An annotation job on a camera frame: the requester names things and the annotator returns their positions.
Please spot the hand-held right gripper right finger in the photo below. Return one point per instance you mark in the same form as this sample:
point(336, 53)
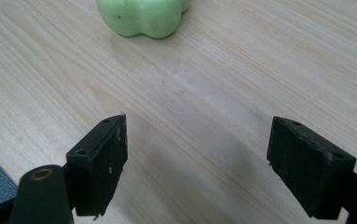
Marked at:
point(306, 174)

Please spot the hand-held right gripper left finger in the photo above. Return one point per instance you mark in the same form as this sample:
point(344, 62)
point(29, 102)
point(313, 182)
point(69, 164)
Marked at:
point(100, 168)

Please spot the green toy bell pepper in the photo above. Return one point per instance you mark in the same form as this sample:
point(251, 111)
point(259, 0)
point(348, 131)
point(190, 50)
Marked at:
point(142, 15)

